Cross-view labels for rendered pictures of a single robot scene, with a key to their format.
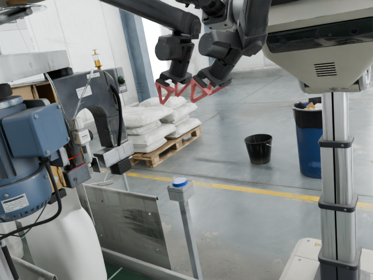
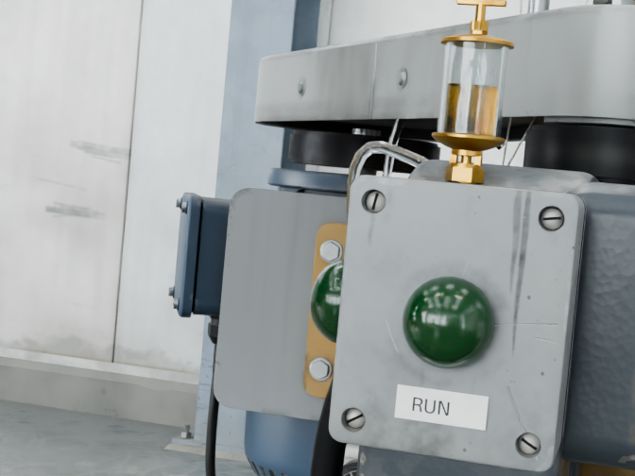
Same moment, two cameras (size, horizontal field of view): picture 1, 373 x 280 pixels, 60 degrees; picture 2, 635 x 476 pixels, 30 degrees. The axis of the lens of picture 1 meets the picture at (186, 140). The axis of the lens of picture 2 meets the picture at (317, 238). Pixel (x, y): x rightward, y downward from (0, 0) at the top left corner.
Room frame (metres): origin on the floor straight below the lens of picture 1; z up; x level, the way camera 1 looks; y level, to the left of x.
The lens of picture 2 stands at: (1.55, 0.03, 1.33)
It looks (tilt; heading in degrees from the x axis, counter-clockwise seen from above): 3 degrees down; 159
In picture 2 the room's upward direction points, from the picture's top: 5 degrees clockwise
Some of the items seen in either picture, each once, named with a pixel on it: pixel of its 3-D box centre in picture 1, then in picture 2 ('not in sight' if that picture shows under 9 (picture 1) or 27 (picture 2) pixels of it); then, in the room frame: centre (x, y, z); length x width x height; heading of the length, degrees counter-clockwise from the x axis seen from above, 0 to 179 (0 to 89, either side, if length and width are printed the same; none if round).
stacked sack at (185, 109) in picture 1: (174, 111); not in sight; (4.43, 0.10, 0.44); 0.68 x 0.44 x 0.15; 143
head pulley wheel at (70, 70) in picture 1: (58, 73); (619, 159); (1.07, 0.37, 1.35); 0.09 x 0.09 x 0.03
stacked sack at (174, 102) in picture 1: (161, 103); not in sight; (4.57, 0.26, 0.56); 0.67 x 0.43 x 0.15; 53
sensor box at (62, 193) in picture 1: (54, 195); not in sight; (0.90, 0.42, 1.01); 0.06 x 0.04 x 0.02; 143
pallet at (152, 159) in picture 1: (155, 143); not in sight; (4.30, 0.44, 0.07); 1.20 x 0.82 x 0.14; 145
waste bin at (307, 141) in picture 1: (320, 137); not in sight; (2.75, -1.21, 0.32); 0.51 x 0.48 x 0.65; 143
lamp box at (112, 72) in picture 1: (113, 80); (460, 315); (1.19, 0.22, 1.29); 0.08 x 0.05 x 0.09; 53
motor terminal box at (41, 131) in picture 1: (39, 135); (223, 270); (0.66, 0.30, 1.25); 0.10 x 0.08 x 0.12; 168
